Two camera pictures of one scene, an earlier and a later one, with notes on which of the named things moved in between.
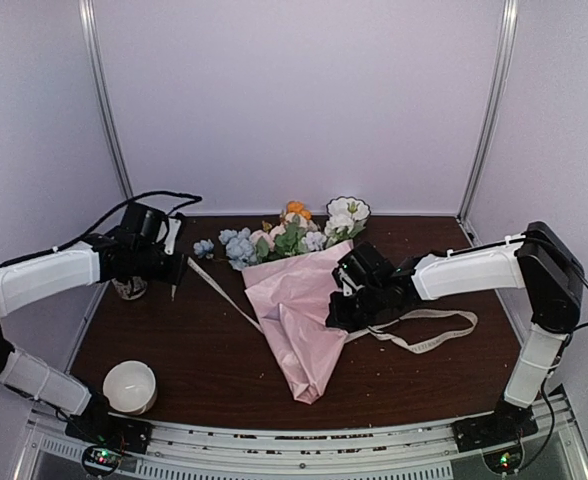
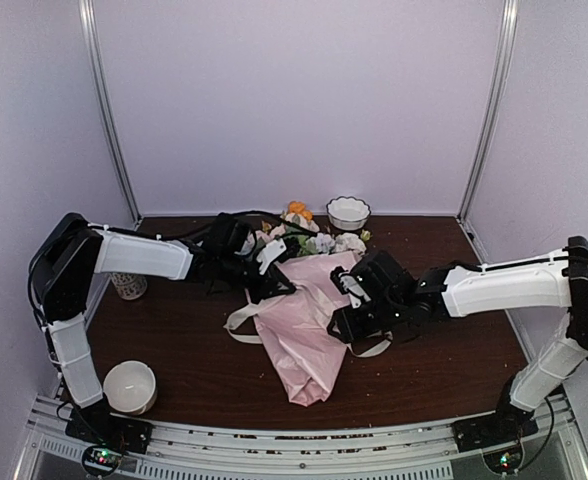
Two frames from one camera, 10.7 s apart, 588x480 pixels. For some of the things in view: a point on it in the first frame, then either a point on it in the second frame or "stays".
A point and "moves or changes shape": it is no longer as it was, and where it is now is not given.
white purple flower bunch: [338, 228] moves or changes shape
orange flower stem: [298, 206] stays
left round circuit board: [100, 460] stays
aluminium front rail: [419, 450] stays
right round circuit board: [504, 461] stays
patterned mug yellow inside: [131, 287] stays
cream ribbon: [239, 307] → [248, 315]
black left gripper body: [146, 266] → [230, 271]
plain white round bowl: [130, 387] stays
